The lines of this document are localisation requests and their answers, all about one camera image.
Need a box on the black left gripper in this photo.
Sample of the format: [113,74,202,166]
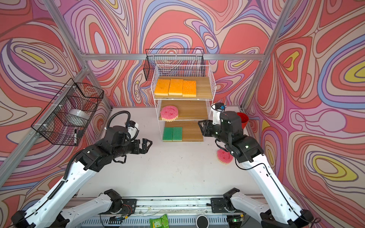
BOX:
[112,138,154,161]

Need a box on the yellow green sponge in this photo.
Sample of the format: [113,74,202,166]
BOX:
[162,127,174,142]
[172,127,183,142]

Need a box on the pink smiley sponge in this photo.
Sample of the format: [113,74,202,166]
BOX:
[160,105,179,122]
[216,149,233,164]

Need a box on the orange yellow sponge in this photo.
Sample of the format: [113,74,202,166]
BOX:
[182,80,197,97]
[154,79,171,96]
[168,79,183,96]

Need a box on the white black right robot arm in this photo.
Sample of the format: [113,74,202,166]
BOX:
[198,111,315,228]

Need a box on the red ribbed metal bucket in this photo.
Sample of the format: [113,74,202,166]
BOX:
[237,112,249,129]

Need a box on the black marker in basket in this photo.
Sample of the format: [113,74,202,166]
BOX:
[74,129,78,146]

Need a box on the silver bowl in basket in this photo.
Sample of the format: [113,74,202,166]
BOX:
[68,109,90,120]

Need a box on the green snack packet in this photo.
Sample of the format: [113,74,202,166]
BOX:
[149,214,169,228]

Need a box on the white wire wooden shelf rack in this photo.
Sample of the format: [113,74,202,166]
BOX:
[151,65,217,142]

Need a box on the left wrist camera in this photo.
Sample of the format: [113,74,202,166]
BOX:
[127,120,139,141]

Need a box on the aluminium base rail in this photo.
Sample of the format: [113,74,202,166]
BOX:
[77,195,260,228]

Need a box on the black wire basket back wall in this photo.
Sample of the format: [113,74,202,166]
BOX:
[143,47,205,81]

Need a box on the black wire basket wall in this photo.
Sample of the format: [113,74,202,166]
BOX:
[31,79,104,146]
[143,47,205,81]

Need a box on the black wire basket left wall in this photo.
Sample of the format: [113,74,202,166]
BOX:
[31,79,104,146]

